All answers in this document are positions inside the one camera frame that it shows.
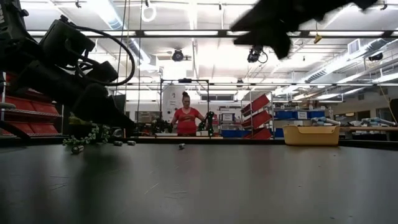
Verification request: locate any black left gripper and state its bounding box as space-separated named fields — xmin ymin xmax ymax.
xmin=17 ymin=60 xmax=136 ymax=130

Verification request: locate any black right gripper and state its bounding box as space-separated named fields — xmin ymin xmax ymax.
xmin=230 ymin=0 xmax=353 ymax=60

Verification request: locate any black monitor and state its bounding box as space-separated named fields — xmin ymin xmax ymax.
xmin=112 ymin=94 xmax=127 ymax=123

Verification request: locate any artificial potted succulent plant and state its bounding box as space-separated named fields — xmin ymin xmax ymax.
xmin=62 ymin=114 xmax=112 ymax=147

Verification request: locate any white cylindrical tank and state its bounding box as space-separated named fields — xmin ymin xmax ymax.
xmin=162 ymin=85 xmax=187 ymax=124

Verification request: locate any person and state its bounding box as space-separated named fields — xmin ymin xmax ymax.
xmin=170 ymin=91 xmax=206 ymax=137

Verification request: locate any red bin shelving rack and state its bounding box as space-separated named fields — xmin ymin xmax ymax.
xmin=0 ymin=71 xmax=62 ymax=138
xmin=241 ymin=93 xmax=273 ymax=140

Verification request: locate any round black ceiling fixture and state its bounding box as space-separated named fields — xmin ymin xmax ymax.
xmin=171 ymin=49 xmax=185 ymax=63

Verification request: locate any blue storage bins row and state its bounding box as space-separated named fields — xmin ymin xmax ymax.
xmin=273 ymin=110 xmax=326 ymax=121

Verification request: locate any blue crate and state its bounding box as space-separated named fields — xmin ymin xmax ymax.
xmin=221 ymin=129 xmax=253 ymax=139

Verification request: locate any blue grey foam roll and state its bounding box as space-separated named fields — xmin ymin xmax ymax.
xmin=310 ymin=116 xmax=342 ymax=127
xmin=360 ymin=117 xmax=397 ymax=128

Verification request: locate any yellow plastic bin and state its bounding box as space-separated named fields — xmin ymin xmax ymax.
xmin=282 ymin=124 xmax=341 ymax=146

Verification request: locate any wooden workbench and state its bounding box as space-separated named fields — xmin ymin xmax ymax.
xmin=340 ymin=126 xmax=398 ymax=141

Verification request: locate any black overhead camera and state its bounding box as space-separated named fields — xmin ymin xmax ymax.
xmin=247 ymin=45 xmax=269 ymax=65

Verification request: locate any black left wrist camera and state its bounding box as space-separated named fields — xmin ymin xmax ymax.
xmin=83 ymin=60 xmax=120 ymax=85

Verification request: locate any black metal frame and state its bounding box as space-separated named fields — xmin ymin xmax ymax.
xmin=159 ymin=78 xmax=210 ymax=138

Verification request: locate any black overhead frame bar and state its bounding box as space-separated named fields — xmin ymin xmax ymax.
xmin=27 ymin=29 xmax=398 ymax=39

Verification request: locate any white hanging cable loop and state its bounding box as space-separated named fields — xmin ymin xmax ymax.
xmin=142 ymin=4 xmax=157 ymax=23

